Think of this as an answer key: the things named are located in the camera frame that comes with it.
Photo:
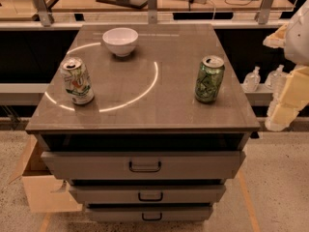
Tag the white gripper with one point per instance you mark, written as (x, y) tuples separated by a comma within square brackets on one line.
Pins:
[(297, 38)]

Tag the green soda can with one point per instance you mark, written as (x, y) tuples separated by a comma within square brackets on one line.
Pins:
[(209, 78)]

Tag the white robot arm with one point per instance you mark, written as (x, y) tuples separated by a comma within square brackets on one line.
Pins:
[(297, 44)]

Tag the white bowl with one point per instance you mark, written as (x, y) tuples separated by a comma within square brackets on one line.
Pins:
[(120, 41)]

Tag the white soda can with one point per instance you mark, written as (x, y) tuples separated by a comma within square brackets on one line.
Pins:
[(76, 80)]

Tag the right clear pump bottle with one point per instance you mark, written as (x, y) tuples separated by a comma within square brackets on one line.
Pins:
[(274, 76)]

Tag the clear pump bottle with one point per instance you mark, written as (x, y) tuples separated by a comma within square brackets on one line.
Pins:
[(252, 80), (274, 76)]

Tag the left clear pump bottle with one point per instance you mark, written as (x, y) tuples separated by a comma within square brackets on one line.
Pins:
[(252, 80)]

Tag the grey drawer cabinet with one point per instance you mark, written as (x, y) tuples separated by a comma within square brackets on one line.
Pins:
[(145, 103)]

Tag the middle grey drawer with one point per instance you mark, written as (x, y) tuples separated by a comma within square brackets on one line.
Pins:
[(147, 194)]

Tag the grey drawer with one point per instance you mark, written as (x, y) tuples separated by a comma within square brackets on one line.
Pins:
[(143, 166), (147, 194), (149, 213)]

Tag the bottom grey drawer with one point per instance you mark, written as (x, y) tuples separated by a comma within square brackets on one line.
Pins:
[(149, 213)]

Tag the top grey drawer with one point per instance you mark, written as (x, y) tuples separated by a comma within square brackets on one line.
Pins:
[(143, 166)]

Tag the cardboard box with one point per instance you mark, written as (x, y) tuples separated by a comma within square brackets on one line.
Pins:
[(44, 193)]

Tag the right metal bracket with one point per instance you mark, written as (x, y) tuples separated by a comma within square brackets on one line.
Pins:
[(262, 15)]

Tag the metal bracket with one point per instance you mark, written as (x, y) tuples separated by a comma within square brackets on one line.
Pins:
[(44, 14), (152, 11), (262, 15)]

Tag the middle metal bracket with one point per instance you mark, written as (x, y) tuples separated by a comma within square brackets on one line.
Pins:
[(152, 11)]

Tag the left metal bracket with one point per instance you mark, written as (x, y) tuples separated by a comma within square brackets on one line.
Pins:
[(44, 14)]

